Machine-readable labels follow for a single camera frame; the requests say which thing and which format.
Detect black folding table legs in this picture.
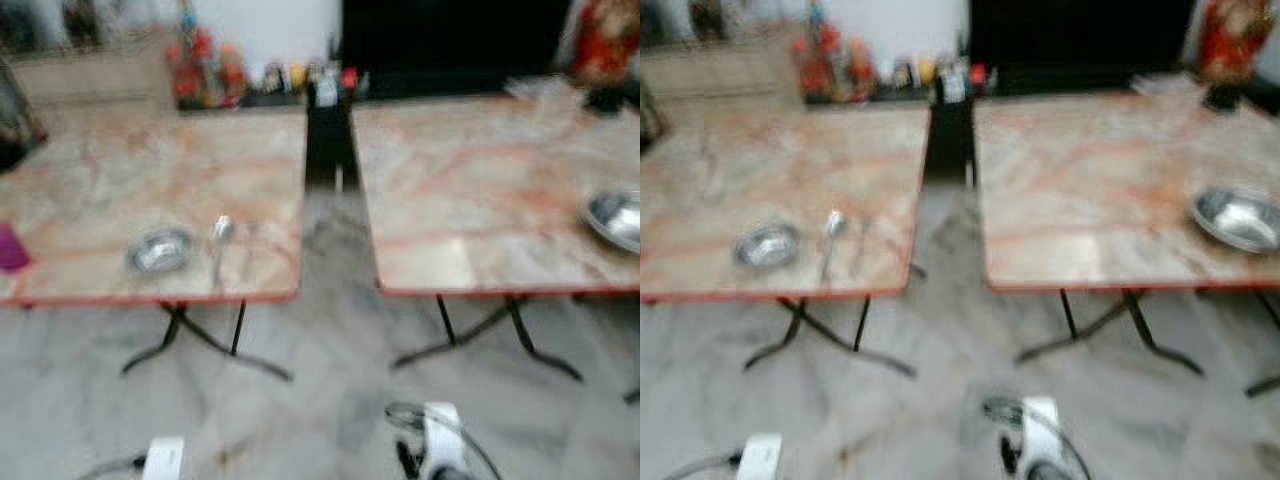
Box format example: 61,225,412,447
389,294,641,404
743,296,918,380
1014,288,1280,399
121,299,295,384

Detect steel spoon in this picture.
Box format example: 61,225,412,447
207,214,238,292
819,209,850,287

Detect large steel bowl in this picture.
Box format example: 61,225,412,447
582,189,641,254
1189,186,1280,255

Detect small steel bowl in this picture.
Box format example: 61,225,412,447
126,227,197,277
734,221,804,272

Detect small figurine ornaments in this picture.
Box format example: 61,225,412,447
259,59,342,97
889,54,977,94

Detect clear plastic bag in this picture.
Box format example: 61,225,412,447
1129,69,1212,102

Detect black television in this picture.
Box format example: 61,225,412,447
967,0,1197,97
339,0,574,100

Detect red lidded snack jars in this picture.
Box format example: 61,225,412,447
164,24,250,110
792,20,877,103

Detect purple plastic cup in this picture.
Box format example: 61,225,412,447
0,221,32,274

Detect red gold festive decoration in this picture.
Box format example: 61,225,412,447
1194,0,1277,87
569,0,641,87

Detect light wooden cabinet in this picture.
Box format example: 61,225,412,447
8,40,178,113
640,38,807,107

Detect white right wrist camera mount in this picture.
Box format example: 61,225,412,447
1017,396,1064,472
419,401,470,477

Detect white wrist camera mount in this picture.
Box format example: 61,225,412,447
141,435,187,480
1017,396,1064,472
734,431,784,480
419,401,470,477

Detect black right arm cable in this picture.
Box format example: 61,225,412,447
384,401,502,480
981,396,1092,480

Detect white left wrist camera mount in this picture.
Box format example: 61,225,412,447
734,431,784,480
141,435,187,480

